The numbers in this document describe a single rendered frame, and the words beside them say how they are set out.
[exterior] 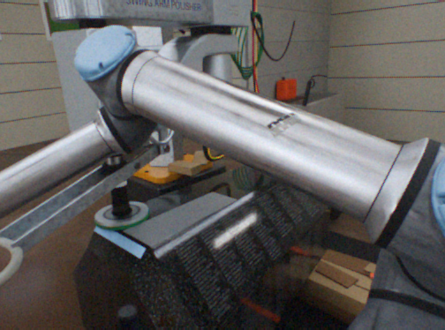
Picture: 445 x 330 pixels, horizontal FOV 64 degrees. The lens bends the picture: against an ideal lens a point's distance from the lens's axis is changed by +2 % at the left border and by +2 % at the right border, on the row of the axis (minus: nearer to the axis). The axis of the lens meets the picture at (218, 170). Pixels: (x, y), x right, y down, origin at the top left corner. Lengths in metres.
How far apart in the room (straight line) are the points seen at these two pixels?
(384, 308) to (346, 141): 0.26
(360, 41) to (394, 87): 0.91
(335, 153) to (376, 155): 0.05
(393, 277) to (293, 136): 0.27
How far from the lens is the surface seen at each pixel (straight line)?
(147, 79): 0.60
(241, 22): 1.85
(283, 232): 1.66
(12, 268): 1.14
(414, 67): 6.27
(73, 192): 1.43
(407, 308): 0.59
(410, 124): 6.37
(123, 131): 0.75
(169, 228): 1.38
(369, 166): 0.46
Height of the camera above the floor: 1.50
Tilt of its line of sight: 18 degrees down
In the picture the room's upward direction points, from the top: 3 degrees counter-clockwise
